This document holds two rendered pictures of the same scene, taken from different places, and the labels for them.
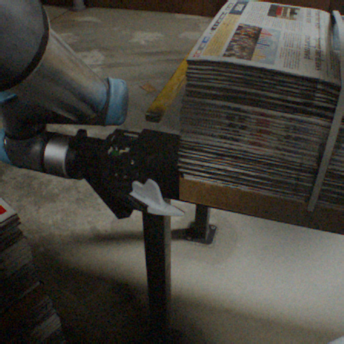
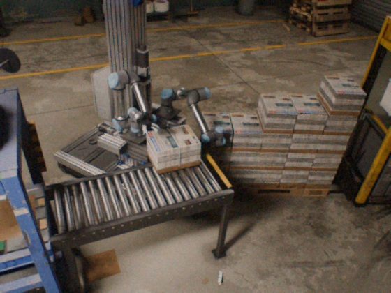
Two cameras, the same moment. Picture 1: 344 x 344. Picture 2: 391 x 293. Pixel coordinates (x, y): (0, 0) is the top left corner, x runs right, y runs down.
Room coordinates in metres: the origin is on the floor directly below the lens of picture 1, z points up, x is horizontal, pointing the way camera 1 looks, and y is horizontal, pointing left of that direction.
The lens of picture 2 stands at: (2.26, -1.61, 2.63)
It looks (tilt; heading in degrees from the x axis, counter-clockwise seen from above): 36 degrees down; 137
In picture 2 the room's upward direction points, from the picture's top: 4 degrees clockwise
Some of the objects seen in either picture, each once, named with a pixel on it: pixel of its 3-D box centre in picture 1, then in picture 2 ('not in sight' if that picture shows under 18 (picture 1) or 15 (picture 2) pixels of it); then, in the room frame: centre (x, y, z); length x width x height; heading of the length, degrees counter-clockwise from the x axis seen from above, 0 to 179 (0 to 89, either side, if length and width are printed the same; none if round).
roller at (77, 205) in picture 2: not in sight; (77, 206); (0.51, -1.09, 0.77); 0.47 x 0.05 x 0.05; 163
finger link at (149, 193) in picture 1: (155, 195); not in sight; (0.44, 0.02, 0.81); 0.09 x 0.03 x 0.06; 46
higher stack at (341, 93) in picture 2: not in sight; (325, 139); (1.06, 1.36, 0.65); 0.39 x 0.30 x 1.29; 141
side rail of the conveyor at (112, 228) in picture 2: not in sight; (149, 218); (0.88, -0.73, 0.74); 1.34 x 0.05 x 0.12; 73
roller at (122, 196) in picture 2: not in sight; (122, 195); (0.60, -0.78, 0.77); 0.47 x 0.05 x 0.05; 163
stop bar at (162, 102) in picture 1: (183, 71); (218, 170); (0.85, -0.03, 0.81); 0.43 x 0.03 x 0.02; 163
